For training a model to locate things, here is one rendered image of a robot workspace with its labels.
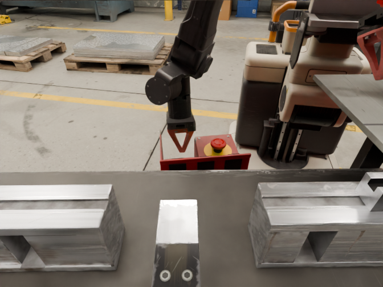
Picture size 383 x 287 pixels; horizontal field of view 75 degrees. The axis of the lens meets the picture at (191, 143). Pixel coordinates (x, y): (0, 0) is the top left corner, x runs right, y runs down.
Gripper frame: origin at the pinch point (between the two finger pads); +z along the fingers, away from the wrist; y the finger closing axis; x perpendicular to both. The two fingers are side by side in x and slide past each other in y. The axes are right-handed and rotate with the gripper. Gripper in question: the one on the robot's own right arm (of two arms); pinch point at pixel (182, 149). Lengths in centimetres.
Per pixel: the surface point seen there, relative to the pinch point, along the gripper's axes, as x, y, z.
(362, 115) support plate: 25.4, 26.8, -15.5
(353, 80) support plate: 31.6, 15.7, -18.4
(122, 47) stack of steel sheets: -50, -263, -17
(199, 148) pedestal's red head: 4.5, 0.5, 0.0
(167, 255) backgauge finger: -3.7, 44.5, -11.6
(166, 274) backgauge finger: -3.8, 46.0, -11.3
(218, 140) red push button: 9.2, 2.3, -2.5
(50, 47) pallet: -153, -316, -20
